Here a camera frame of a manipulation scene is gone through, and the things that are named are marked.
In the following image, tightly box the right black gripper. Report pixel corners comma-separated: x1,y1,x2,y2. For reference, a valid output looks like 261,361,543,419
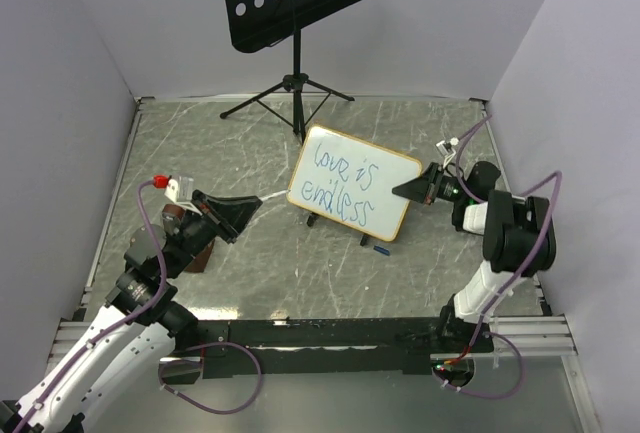
392,162,471,205

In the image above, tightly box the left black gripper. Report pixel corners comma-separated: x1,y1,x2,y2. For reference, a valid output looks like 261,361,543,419
164,188,262,277

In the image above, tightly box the white marker pen body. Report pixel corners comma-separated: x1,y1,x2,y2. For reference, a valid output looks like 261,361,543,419
259,190,288,202

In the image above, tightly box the blue marker cap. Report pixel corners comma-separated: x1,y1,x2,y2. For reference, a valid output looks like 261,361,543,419
374,245,391,256

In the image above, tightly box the orange framed whiteboard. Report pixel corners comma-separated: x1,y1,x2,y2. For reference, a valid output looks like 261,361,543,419
286,125,423,242

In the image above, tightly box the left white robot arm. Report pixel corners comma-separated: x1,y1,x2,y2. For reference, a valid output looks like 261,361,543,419
1,190,262,432

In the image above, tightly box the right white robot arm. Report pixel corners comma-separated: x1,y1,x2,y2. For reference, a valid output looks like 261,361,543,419
392,161,557,351

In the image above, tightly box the brown eraser holder block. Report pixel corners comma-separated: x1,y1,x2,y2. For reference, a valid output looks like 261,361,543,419
161,203,215,274

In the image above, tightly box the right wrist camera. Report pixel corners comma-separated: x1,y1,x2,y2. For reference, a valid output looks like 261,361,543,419
436,137,460,168

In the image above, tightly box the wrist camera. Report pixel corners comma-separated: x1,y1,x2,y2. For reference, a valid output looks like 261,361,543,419
436,137,460,168
152,175,195,211

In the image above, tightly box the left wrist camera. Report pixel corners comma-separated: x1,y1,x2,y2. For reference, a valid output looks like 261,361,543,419
152,175,195,211

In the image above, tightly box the wire whiteboard easel stand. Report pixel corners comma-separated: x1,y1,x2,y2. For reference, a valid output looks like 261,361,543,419
306,213,370,247

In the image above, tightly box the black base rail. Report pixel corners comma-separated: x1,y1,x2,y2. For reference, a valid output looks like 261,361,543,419
170,317,476,379

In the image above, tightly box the right aluminium frame rail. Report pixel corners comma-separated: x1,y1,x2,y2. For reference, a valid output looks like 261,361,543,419
469,97,601,433

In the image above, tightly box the aluminium frame rail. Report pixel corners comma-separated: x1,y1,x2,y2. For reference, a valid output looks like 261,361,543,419
469,97,601,433
14,94,137,397

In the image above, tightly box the left aluminium frame rail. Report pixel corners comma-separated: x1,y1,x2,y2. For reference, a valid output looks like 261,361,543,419
14,94,137,397

